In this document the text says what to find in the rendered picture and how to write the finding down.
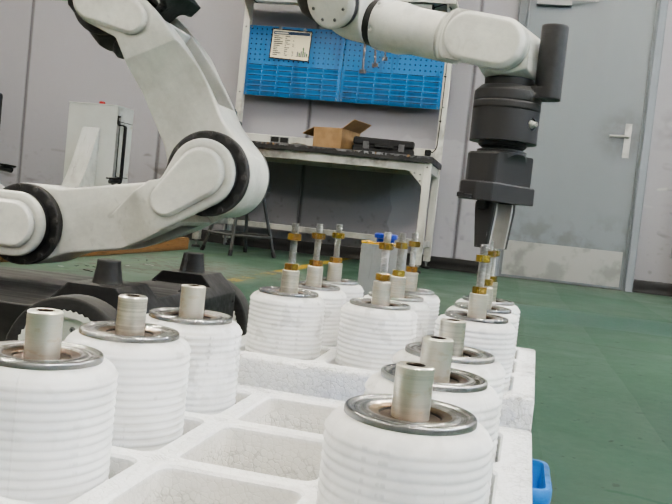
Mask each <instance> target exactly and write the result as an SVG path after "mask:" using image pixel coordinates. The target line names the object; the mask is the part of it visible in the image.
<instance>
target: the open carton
mask: <svg viewBox="0 0 672 504"><path fill-rule="evenodd" d="M370 126H372V125H370V124H367V123H364V122H361V121H358V120H355V119H354V120H352V121H351V122H350V123H348V124H347V125H346V126H344V127H343V128H332V127H315V126H314V127H312V128H310V129H308V130H306V131H305V132H303V133H304V134H307V135H311V136H313V145H312V146H318V147H329V148H340V149H351V150H352V146H353V145H354V142H353V139H354V137H355V136H359V137H360V134H361V133H362V132H363V131H365V130H366V129H368V128H369V127H370Z"/></svg>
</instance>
